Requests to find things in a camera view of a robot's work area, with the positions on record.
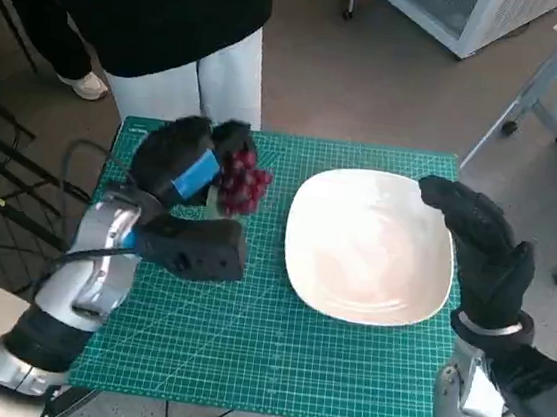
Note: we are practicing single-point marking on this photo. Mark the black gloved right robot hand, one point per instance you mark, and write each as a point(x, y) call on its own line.
point(490, 268)

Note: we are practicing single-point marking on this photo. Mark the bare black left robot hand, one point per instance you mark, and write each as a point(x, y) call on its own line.
point(163, 160)

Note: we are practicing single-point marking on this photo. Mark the red toy grape bunch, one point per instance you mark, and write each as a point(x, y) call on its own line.
point(243, 184)

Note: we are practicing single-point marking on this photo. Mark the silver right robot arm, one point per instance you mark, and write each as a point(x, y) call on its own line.
point(469, 406)

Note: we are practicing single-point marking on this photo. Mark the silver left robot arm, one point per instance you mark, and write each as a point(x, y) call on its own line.
point(95, 268)

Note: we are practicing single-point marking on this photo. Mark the white square plate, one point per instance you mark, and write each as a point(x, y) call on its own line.
point(365, 243)

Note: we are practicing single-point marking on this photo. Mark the person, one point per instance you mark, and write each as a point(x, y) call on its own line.
point(156, 3)

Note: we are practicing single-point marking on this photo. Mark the green cutting mat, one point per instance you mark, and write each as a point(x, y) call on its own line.
point(265, 328)

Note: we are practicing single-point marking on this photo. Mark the white mesh cabinet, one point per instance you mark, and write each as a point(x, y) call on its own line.
point(481, 20)

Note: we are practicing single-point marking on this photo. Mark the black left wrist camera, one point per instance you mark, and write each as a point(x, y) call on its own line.
point(198, 250)

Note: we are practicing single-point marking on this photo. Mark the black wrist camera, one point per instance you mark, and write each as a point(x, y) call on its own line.
point(198, 250)
point(537, 389)

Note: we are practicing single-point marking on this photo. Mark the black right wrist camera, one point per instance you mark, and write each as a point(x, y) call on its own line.
point(537, 389)

